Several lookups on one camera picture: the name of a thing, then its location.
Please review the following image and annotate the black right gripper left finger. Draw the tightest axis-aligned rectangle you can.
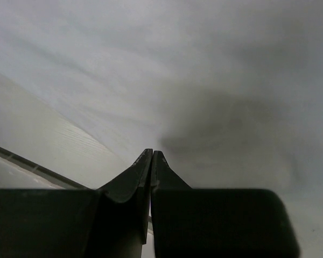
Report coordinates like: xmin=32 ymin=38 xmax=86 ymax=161
xmin=0 ymin=149 xmax=153 ymax=257

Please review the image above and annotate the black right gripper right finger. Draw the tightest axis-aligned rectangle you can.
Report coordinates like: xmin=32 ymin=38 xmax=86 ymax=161
xmin=151 ymin=151 xmax=300 ymax=257

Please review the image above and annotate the white skirt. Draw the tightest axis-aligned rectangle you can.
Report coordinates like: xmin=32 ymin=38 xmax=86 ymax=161
xmin=0 ymin=1 xmax=323 ymax=191

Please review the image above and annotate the aluminium front rail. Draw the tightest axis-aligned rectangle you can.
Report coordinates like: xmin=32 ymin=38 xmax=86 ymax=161
xmin=0 ymin=147 xmax=88 ymax=189

